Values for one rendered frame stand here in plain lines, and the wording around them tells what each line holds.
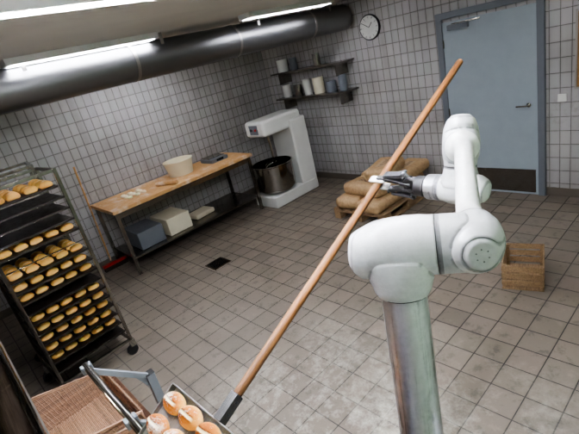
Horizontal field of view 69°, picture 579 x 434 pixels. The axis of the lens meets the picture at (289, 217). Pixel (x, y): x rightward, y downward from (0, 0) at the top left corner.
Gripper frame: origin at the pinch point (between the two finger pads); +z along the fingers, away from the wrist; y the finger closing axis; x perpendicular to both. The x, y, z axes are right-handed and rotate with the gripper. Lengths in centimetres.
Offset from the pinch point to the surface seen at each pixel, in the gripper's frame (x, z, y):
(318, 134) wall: 312, 403, 231
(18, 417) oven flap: -132, 40, -30
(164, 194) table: 54, 418, 112
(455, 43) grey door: 350, 154, 134
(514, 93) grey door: 325, 91, 191
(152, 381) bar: -108, 85, 35
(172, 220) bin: 40, 429, 151
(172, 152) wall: 130, 499, 109
